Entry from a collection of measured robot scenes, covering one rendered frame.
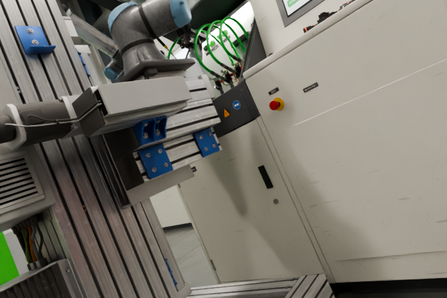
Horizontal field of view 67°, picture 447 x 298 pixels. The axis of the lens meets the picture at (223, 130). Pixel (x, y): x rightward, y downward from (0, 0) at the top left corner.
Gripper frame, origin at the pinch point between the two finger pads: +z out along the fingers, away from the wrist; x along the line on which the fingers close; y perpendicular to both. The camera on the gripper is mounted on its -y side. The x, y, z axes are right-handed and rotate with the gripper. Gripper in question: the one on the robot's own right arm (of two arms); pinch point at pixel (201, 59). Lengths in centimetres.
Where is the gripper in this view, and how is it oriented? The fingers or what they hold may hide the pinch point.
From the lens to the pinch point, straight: 183.6
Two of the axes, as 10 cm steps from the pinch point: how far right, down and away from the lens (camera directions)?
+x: 6.6, -3.4, -6.7
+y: -6.3, 2.3, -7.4
